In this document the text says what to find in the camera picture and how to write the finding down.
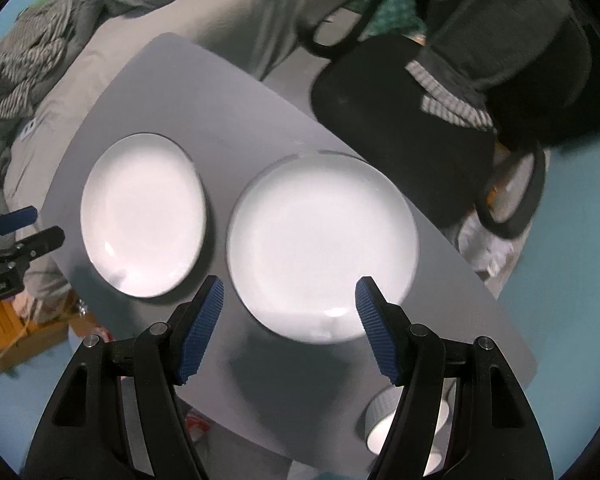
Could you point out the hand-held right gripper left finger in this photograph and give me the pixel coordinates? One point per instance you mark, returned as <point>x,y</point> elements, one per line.
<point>200,332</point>

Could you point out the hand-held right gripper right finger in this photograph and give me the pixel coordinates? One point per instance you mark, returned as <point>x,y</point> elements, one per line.
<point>377,332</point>

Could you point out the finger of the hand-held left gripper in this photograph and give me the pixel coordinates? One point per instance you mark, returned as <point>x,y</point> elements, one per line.
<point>15,220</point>
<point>42,242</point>

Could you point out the white ribbed bowl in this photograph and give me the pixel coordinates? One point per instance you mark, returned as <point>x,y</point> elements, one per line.
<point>380,425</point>

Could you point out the white plate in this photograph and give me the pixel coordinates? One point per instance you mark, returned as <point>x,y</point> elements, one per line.
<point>140,215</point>
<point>320,245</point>

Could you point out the wooden box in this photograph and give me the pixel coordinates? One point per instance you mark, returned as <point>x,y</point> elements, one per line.
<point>10,332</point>

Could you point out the red white packet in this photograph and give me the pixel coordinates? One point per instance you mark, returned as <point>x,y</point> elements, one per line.
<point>198,425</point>

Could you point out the white plastic bag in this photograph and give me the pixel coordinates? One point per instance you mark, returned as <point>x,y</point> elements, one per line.
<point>485,250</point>

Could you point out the striped cloth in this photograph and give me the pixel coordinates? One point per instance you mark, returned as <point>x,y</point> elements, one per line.
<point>35,60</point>

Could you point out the black office chair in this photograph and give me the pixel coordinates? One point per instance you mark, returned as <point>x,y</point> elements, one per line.
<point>405,125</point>

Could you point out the grey-green cloth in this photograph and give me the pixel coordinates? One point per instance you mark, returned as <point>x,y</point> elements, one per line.
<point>92,15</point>

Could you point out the grey garment with striped cuff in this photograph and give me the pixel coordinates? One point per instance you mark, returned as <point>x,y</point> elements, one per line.
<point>505,20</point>

